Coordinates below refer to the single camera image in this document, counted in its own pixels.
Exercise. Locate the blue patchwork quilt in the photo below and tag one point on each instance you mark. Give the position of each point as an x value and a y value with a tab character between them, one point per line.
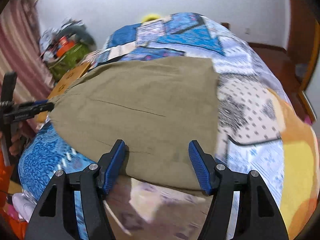
257	129

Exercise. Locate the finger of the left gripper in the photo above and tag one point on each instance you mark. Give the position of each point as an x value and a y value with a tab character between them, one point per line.
33	103
37	109

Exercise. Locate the left hand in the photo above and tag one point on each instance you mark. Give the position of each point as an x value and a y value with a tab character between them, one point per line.
16	147

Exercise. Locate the wooden door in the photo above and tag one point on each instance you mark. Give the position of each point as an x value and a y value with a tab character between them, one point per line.
303	45

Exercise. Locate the pile of clothes and boxes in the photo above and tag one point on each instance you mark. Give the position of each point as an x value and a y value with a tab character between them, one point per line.
71	31

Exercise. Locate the green laundry basket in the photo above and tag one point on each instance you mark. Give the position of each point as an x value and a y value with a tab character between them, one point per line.
68	61

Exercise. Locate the wooden bedside board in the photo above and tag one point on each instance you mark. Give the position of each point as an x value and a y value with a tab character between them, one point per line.
71	76

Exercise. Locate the khaki shorts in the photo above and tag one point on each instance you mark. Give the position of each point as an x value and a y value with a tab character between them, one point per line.
157	107

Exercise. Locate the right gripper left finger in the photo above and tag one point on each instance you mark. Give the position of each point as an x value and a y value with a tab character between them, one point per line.
54	216

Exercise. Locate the yellow foam tube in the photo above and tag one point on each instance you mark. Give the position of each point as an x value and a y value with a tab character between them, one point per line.
150	17

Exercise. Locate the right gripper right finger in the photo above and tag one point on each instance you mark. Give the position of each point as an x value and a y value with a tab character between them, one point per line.
258	215

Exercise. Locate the pink striped curtain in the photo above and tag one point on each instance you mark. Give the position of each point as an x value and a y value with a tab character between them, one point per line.
20	52

